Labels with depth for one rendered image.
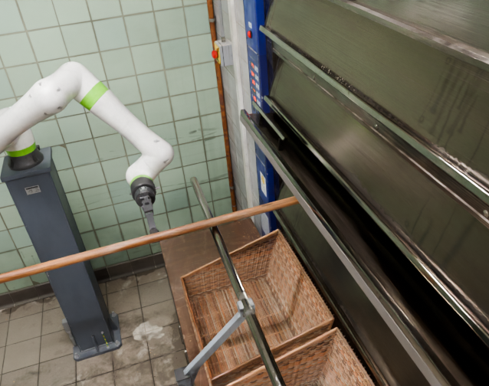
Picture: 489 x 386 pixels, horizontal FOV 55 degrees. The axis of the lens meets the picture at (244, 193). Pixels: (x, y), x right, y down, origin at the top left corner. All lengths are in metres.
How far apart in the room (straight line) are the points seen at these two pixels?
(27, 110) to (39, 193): 0.54
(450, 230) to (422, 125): 0.22
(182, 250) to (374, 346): 1.27
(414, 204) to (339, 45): 0.45
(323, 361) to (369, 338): 0.33
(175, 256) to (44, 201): 0.68
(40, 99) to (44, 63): 0.87
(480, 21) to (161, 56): 1.98
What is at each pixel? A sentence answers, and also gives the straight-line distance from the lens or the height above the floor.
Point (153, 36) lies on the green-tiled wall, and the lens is 2.61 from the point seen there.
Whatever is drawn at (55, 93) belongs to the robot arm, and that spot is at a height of 1.61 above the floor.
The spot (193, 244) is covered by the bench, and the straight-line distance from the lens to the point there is 2.51.
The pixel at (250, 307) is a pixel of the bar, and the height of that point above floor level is 1.17.
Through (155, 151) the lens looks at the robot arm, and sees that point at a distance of 1.89.
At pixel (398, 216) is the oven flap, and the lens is 1.15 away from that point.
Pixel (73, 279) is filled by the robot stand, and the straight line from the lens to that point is 2.58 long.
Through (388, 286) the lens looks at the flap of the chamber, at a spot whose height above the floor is 1.41.
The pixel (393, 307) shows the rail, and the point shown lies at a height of 1.44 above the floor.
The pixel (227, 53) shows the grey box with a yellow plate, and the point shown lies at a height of 1.47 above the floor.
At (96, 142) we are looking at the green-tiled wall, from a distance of 2.79.
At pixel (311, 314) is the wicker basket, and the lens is 1.89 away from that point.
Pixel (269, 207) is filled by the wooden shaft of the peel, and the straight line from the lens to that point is 1.66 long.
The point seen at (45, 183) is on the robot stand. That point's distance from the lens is 2.25.
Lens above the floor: 2.19
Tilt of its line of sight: 34 degrees down
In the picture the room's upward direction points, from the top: 6 degrees counter-clockwise
